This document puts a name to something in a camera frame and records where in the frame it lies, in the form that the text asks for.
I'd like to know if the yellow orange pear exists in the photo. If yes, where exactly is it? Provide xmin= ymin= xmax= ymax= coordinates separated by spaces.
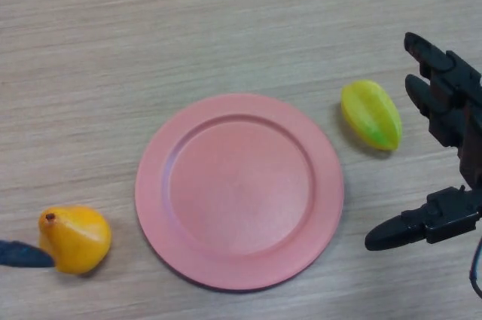
xmin=38 ymin=205 xmax=112 ymax=275

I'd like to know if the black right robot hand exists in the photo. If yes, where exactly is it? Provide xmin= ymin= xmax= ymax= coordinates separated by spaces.
xmin=364 ymin=32 xmax=482 ymax=251

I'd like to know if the yellow green starfruit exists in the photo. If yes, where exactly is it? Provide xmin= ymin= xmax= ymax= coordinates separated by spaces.
xmin=340 ymin=79 xmax=403 ymax=152

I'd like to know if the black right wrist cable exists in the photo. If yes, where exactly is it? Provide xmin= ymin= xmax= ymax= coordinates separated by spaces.
xmin=468 ymin=236 xmax=482 ymax=297

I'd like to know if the pink round plate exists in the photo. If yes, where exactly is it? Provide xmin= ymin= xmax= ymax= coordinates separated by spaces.
xmin=134 ymin=93 xmax=345 ymax=292

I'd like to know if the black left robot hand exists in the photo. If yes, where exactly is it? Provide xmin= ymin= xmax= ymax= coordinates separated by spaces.
xmin=0 ymin=239 xmax=55 ymax=269

